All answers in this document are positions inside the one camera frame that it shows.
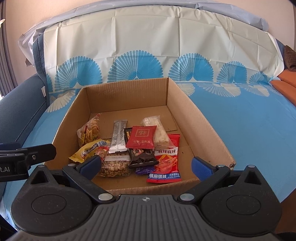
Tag yellow candy bag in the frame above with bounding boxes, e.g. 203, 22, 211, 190
69, 139, 110, 163

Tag small red candy bar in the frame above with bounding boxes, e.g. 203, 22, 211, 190
94, 146, 109, 162

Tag clear bag of peanuts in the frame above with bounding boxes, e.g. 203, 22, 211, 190
98, 152, 131, 178

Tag red spicy snack packet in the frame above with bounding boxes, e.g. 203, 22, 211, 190
147, 133, 182, 184

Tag clear bag of cookies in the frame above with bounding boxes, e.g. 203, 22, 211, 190
76, 114, 100, 148

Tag silver stick packet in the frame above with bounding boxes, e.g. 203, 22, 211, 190
108, 120, 127, 154

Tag clear pack white rice crackers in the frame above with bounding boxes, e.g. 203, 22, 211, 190
141, 115, 175, 150

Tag black chocolate bar packet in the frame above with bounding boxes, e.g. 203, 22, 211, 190
125, 128, 159, 169

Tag purple Alpenliebe candy pack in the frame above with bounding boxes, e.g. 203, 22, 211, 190
135, 166, 156, 175

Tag red square snack packet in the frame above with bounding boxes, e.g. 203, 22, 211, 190
126, 126, 157, 150

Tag blue sofa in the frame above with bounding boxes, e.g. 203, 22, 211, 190
0, 34, 50, 193

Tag cardboard box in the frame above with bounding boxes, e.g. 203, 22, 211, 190
46, 78, 236, 196

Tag grey curtain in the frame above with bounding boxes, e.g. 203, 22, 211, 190
0, 1, 18, 97

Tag blue white patterned sofa cover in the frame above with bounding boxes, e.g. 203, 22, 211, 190
23, 5, 295, 201

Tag grey sheet over sofa back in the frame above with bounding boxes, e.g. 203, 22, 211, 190
17, 0, 270, 67

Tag orange cushion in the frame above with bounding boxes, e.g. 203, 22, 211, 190
270, 69, 296, 106

